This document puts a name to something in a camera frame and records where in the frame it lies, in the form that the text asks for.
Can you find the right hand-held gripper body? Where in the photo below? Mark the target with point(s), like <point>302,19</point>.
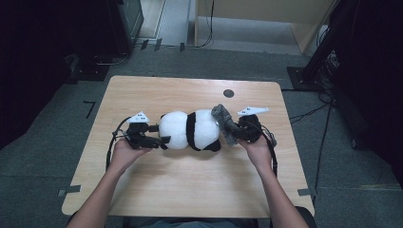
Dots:
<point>252,129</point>

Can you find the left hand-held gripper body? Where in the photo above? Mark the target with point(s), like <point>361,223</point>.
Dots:
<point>137,133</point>

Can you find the panda plush toy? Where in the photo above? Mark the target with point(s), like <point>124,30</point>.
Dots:
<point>174,131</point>

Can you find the grey fluffy cloth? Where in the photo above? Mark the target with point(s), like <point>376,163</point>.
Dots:
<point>225,122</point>

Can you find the person's right hand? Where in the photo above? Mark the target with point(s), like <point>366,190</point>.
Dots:
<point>261,153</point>

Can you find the person's left hand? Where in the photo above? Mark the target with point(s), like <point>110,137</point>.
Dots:
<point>125,156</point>

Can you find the dark round table grommet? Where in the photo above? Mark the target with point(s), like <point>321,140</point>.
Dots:
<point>228,93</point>

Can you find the black floor plate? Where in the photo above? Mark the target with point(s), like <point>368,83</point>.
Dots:
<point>88,72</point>

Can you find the grey tape strip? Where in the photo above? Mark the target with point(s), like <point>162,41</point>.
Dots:
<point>69,190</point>
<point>304,192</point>

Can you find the dark tape piece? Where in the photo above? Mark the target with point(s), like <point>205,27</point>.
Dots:
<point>182,47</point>
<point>144,44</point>
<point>158,44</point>

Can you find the black cabinet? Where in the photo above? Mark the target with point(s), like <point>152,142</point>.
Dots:
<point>126,25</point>

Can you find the black metal stand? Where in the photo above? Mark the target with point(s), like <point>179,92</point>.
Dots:
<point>323,50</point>

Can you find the dark curtain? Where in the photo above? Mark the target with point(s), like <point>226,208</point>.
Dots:
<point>374,79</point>
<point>38,63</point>

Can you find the light wooden furniture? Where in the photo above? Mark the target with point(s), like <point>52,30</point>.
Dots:
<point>253,8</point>

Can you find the black stand base plate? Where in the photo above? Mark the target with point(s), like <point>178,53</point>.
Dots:
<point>297,80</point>

